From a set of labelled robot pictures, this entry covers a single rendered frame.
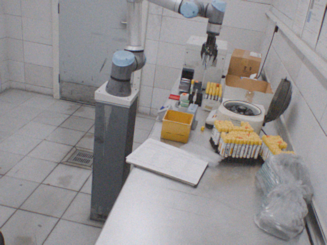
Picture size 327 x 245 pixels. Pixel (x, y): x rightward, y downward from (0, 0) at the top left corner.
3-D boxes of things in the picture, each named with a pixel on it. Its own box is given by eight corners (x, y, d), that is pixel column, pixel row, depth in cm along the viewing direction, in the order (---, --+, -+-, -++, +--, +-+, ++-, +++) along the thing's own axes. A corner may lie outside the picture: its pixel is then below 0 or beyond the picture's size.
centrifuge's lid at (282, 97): (282, 70, 170) (298, 76, 169) (263, 113, 182) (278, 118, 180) (281, 81, 152) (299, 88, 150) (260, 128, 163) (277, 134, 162)
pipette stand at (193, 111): (185, 119, 179) (188, 102, 175) (197, 122, 178) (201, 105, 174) (181, 127, 170) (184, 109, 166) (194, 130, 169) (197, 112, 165)
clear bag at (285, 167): (250, 170, 141) (261, 131, 133) (288, 173, 143) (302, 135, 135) (272, 211, 118) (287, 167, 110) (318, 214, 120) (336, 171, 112)
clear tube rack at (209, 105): (203, 98, 213) (206, 87, 210) (219, 100, 212) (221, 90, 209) (201, 110, 195) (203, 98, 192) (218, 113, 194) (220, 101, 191)
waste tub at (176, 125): (164, 126, 168) (167, 109, 164) (190, 131, 167) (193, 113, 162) (159, 138, 156) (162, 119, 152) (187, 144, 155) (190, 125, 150)
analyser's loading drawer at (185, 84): (182, 81, 233) (183, 74, 230) (191, 82, 232) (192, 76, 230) (177, 90, 214) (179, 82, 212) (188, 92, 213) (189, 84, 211)
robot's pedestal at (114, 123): (89, 219, 224) (95, 100, 187) (99, 201, 242) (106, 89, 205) (118, 226, 222) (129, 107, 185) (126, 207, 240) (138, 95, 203)
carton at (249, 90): (220, 95, 223) (225, 73, 217) (263, 102, 220) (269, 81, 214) (219, 108, 201) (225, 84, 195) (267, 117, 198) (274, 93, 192)
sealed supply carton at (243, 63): (230, 68, 288) (235, 47, 280) (257, 74, 284) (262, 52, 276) (225, 77, 261) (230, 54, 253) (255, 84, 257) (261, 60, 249)
